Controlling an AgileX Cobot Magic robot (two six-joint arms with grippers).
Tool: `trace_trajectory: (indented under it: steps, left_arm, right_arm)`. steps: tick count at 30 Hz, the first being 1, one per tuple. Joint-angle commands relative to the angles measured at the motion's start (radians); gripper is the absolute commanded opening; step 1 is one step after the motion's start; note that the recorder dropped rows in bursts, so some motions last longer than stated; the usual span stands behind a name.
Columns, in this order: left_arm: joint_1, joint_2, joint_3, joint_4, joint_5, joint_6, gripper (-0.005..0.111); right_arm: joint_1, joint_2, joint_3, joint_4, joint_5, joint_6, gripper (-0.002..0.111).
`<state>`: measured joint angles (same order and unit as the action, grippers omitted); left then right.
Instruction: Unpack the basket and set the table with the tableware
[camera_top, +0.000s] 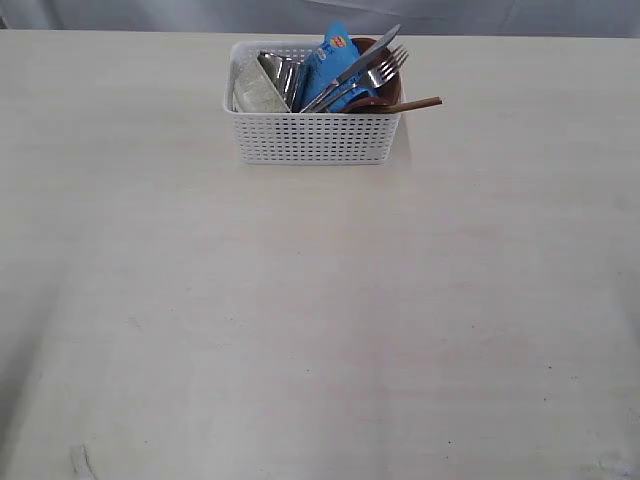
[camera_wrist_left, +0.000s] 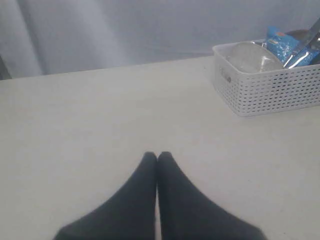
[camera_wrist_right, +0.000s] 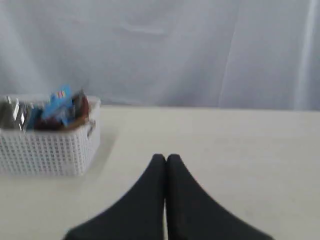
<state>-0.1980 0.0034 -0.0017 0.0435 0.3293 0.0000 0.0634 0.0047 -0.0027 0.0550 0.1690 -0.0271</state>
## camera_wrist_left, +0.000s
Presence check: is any white ceramic bowl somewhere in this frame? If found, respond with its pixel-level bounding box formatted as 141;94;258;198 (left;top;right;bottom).
226;42;284;74

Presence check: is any blue snack bag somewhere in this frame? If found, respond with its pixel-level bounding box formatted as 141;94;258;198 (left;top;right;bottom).
265;26;320;69

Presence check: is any silver table knife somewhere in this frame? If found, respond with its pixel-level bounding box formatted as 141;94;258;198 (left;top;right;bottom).
292;18;320;57

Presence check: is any white perforated plastic basket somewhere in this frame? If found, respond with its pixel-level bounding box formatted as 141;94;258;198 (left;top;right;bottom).
210;43;320;117

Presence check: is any grey curtain backdrop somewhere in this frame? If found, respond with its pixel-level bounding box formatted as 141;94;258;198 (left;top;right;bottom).
0;0;320;79

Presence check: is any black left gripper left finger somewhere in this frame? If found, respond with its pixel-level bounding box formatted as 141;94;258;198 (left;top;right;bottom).
55;152;157;240

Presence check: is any brown wooden plate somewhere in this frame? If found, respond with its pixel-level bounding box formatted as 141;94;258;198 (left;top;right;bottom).
285;29;309;42

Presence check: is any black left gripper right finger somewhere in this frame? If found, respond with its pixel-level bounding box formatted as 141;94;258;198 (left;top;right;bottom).
157;151;266;240

